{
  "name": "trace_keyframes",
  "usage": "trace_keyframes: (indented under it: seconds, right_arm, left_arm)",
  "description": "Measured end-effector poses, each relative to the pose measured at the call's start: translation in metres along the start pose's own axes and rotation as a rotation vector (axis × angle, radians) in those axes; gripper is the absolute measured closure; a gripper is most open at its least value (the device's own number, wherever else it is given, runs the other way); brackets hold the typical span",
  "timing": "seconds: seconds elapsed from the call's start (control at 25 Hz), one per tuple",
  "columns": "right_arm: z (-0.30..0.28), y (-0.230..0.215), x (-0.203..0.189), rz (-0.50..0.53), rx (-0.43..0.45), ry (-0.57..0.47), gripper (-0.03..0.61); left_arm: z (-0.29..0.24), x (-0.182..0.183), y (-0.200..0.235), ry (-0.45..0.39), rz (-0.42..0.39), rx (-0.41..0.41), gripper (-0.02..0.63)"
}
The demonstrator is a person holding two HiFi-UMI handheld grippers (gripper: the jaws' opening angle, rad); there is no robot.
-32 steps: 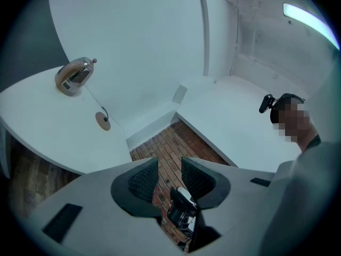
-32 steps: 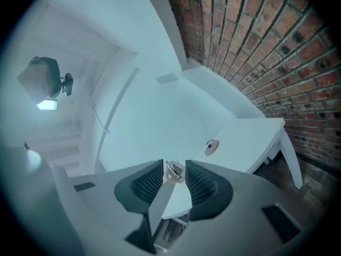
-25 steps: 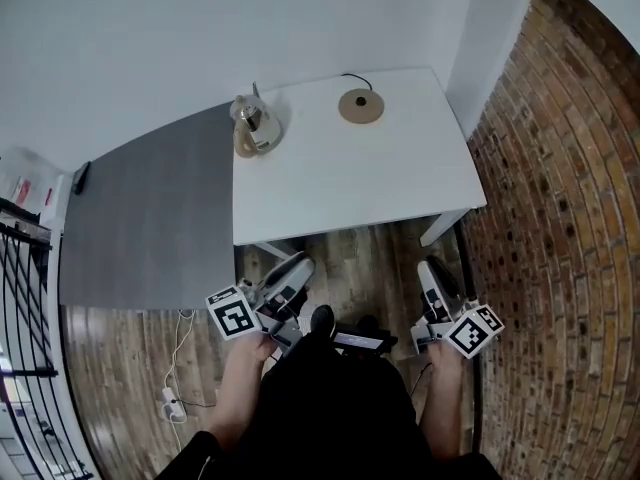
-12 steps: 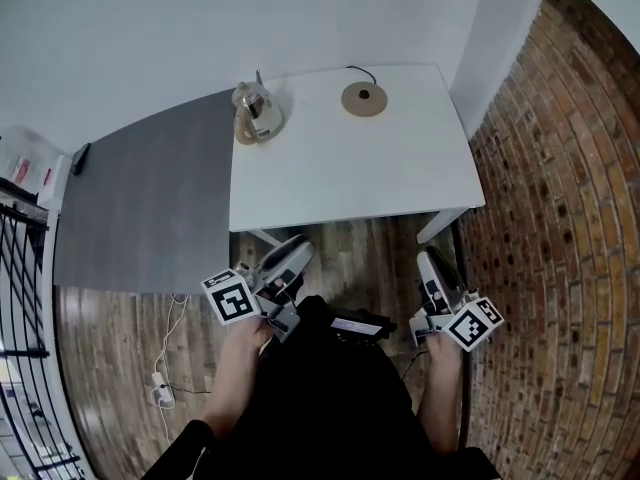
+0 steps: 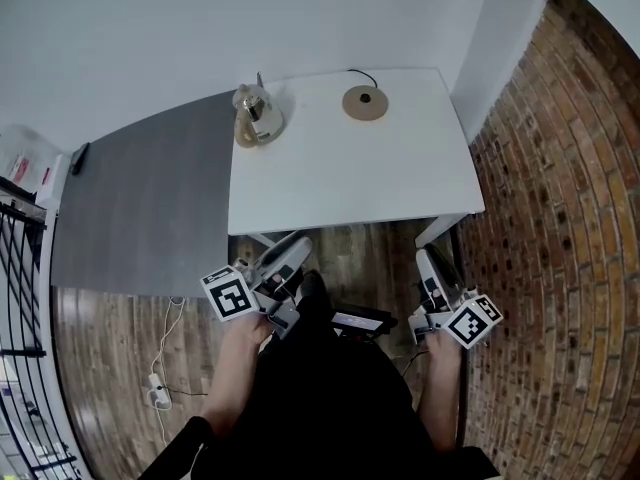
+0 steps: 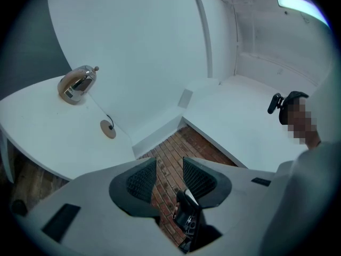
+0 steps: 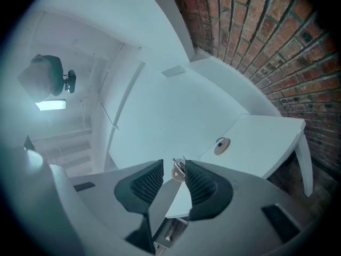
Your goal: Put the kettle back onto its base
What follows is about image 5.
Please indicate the person's left forearm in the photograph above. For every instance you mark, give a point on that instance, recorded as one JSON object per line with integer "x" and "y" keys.
{"x": 235, "y": 368}

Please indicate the black device with screen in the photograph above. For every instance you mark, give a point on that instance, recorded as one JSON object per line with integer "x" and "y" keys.
{"x": 361, "y": 321}

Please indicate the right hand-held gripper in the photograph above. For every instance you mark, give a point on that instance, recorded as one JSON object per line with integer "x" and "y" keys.
{"x": 470, "y": 323}

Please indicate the white boxes with red labels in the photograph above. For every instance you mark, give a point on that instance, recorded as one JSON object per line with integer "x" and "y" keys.
{"x": 27, "y": 165}

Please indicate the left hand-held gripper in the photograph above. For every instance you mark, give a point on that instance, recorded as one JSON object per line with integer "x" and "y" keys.
{"x": 230, "y": 300}

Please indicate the round beige kettle base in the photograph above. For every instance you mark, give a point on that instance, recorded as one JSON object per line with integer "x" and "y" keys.
{"x": 356, "y": 107}

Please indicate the person's black clothing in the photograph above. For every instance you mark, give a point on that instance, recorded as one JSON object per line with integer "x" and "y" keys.
{"x": 325, "y": 408}

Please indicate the person's left hand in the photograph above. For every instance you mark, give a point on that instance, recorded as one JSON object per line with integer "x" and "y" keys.
{"x": 274, "y": 280}

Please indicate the white table leg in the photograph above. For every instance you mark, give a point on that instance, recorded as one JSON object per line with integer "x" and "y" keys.
{"x": 262, "y": 239}
{"x": 436, "y": 230}

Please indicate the person's right forearm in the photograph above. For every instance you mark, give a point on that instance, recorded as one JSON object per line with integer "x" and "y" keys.
{"x": 442, "y": 393}

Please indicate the white power strip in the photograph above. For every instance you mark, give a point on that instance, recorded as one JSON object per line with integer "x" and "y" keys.
{"x": 159, "y": 392}

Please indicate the person's right hand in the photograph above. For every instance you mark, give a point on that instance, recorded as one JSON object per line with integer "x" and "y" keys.
{"x": 437, "y": 293}

